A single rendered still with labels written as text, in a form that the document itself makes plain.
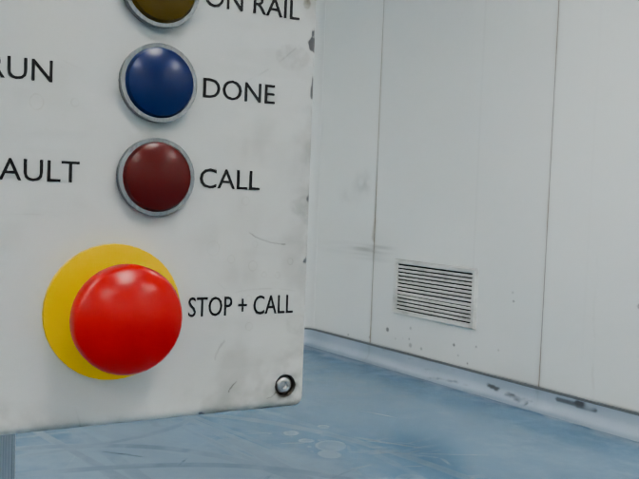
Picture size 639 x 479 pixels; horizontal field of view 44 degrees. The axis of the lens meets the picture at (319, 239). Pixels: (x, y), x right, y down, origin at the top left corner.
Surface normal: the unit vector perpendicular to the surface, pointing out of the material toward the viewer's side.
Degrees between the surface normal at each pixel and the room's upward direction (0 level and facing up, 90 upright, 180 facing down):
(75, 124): 90
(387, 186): 90
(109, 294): 70
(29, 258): 90
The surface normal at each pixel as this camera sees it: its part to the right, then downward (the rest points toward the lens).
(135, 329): 0.49, 0.15
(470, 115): -0.80, 0.00
